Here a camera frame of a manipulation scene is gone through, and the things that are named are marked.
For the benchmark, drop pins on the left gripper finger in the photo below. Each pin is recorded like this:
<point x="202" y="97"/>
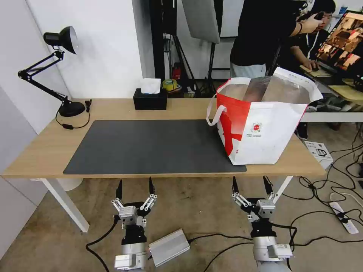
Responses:
<point x="119" y="192"/>
<point x="151" y="189"/>

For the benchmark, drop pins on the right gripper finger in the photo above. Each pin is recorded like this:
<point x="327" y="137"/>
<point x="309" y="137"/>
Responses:
<point x="235" y="188"/>
<point x="268" y="188"/>

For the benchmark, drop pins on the black phone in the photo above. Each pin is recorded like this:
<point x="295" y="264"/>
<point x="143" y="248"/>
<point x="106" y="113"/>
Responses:
<point x="319" y="15"/>

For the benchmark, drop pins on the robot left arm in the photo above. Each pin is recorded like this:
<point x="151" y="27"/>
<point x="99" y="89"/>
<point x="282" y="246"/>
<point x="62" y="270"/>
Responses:
<point x="133" y="256"/>

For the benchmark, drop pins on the red white takeout bag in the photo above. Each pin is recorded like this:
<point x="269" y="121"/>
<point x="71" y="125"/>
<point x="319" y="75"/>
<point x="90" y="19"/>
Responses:
<point x="263" y="133"/>

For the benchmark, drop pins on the white table leg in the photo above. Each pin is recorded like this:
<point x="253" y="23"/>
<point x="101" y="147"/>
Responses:
<point x="283" y="188"/>
<point x="68" y="205"/>

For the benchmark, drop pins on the silver aluminium box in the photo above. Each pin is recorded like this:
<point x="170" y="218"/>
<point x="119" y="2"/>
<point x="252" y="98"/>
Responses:
<point x="169" y="247"/>

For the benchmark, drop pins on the dark grey desk mat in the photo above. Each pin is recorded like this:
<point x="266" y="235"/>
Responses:
<point x="153" y="147"/>

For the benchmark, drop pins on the white round bin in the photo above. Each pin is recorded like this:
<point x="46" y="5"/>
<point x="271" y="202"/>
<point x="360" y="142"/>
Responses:
<point x="69" y="184"/>

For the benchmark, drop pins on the white printed carton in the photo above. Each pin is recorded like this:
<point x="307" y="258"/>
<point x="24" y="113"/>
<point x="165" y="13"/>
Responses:
<point x="319" y="153"/>

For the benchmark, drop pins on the white power strip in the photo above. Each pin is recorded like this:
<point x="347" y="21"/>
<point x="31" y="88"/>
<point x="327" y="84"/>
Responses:
<point x="344" y="214"/>

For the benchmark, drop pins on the black tissue box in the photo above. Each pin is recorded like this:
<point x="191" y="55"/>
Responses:
<point x="150" y="101"/>

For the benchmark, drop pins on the black desk lamp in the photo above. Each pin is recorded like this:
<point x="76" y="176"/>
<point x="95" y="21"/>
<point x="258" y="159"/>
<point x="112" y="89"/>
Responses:
<point x="69" y="109"/>

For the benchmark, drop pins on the white tissue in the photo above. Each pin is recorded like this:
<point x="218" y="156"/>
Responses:
<point x="150" y="85"/>

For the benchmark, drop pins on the yellow green tape roll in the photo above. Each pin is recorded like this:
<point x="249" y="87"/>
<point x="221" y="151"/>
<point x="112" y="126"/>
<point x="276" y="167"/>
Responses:
<point x="169" y="84"/>

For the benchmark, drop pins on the red black device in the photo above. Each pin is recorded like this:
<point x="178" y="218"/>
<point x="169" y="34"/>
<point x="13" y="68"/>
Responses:
<point x="177" y="72"/>

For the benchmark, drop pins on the pale wooden side desk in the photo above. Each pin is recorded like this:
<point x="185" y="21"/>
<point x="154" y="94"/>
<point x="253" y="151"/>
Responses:
<point x="344" y="90"/>

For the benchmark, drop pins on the black tripod stand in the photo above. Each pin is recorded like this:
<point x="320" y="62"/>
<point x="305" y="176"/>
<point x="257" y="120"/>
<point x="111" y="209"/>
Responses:
<point x="185" y="65"/>

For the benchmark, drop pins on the black keyboard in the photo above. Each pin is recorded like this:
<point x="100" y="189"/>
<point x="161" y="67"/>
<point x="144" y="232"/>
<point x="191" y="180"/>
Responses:
<point x="328" y="68"/>

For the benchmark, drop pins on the seated person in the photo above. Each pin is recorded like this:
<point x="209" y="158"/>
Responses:
<point x="316" y="42"/>

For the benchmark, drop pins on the standing person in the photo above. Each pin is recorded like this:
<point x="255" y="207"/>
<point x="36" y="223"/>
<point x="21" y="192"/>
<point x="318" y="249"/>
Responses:
<point x="255" y="31"/>

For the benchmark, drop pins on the computer monitor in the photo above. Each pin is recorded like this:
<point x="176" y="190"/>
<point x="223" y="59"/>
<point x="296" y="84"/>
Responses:
<point x="344" y="45"/>

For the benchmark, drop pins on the grey softbox panel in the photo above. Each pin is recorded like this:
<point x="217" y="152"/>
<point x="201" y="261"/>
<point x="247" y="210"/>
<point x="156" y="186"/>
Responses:
<point x="202" y="19"/>

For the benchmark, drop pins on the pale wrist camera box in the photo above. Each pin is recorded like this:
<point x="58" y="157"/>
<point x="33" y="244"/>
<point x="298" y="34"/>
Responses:
<point x="127" y="214"/>
<point x="266" y="209"/>

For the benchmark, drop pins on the black metal frame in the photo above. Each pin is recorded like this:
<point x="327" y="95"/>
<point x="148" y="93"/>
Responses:
<point x="157" y="48"/>

